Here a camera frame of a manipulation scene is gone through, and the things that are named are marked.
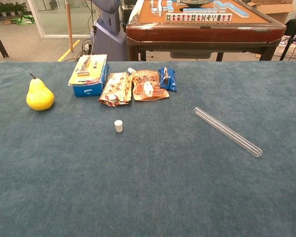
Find clear glass test tube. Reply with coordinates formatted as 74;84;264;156
194;106;263;158

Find orange spout pouch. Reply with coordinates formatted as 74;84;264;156
127;67;170;102

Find red white snack bag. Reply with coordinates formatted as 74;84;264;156
98;71;134;107

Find blue cookie packet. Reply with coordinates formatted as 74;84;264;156
158;67;178;92

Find blue felt table cover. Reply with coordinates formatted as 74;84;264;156
0;60;296;237

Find yellow blue razor box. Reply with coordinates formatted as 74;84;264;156
68;54;110;98

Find brown mahjong table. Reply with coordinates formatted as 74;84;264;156
125;0;287;62

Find yellow pear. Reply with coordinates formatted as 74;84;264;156
26;73;55;112

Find face-up mahjong tile row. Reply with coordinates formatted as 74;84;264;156
165;13;233;23

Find white framed glass partition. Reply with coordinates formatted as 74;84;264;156
27;0;96;39

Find wooden pole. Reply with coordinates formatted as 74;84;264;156
65;0;74;53

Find green bag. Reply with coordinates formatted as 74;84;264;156
10;14;36;26

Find black tripod stand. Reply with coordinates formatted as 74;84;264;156
279;12;296;61

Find cardboard box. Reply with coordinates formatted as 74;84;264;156
251;0;296;24

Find row of potted plants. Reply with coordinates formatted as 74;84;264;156
0;1;28;18

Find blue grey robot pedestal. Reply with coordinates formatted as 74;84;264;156
91;0;129;62

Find tangled floor cables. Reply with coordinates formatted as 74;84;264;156
80;38;93;56

